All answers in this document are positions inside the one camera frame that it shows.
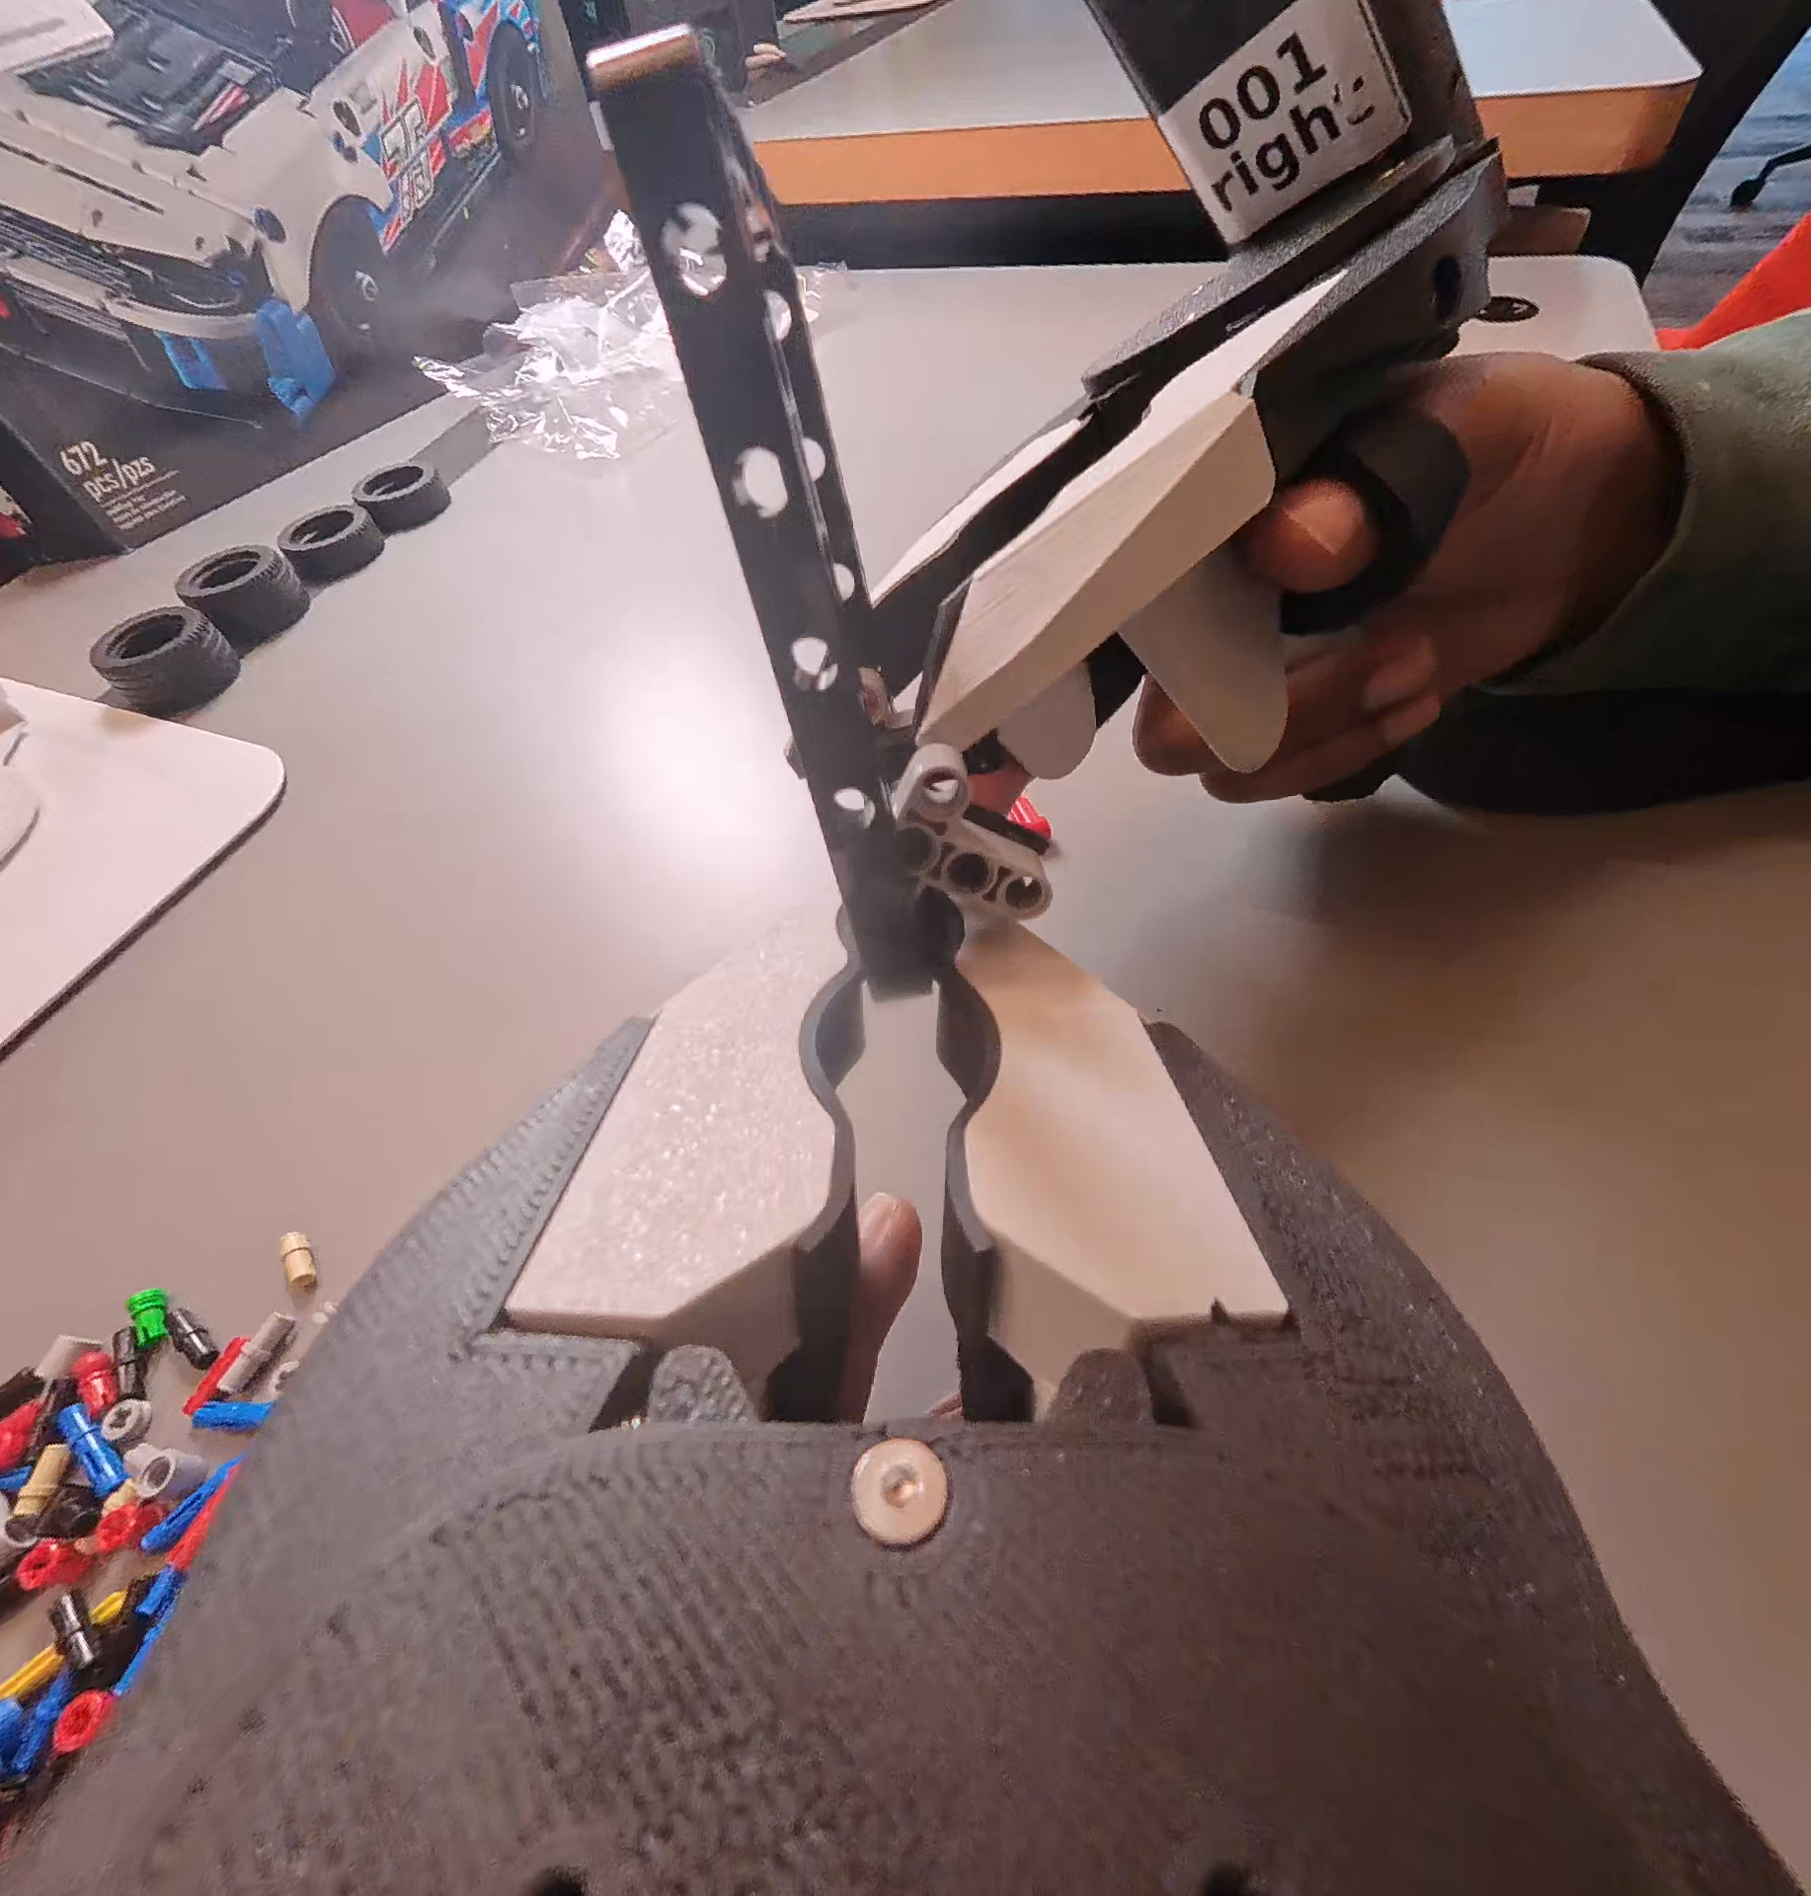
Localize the white lamp stand base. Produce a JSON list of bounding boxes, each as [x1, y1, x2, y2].
[[0, 642, 287, 1096]]

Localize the empty clear plastic bag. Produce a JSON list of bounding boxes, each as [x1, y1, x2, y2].
[[417, 207, 848, 460]]

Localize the black lego frame assembly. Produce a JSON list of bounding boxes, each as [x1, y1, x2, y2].
[[585, 27, 1057, 996]]

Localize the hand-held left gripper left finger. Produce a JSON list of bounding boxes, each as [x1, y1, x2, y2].
[[499, 920, 863, 1412]]

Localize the black lego tire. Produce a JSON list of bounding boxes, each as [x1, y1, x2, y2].
[[279, 504, 385, 584], [354, 460, 453, 536], [178, 546, 311, 652], [91, 606, 240, 715]]

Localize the wooden edged table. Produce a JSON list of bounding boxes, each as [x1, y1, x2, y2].
[[742, 0, 1705, 209]]

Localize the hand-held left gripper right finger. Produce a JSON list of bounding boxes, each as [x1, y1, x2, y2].
[[934, 945, 1292, 1412]]

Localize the person's right hand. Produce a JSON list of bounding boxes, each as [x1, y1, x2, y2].
[[1134, 354, 1684, 809]]

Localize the person's left hand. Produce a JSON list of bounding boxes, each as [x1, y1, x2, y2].
[[838, 1191, 924, 1419]]

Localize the person's right forearm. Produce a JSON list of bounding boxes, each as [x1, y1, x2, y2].
[[1498, 302, 1811, 742]]

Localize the lego car box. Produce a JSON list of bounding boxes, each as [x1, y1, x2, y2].
[[0, 0, 621, 567]]

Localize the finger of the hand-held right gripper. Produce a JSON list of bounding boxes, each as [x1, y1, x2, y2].
[[863, 270, 1354, 689], [912, 385, 1280, 748]]

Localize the pile of small lego pieces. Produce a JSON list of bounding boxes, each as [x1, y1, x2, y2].
[[0, 1229, 330, 1882]]

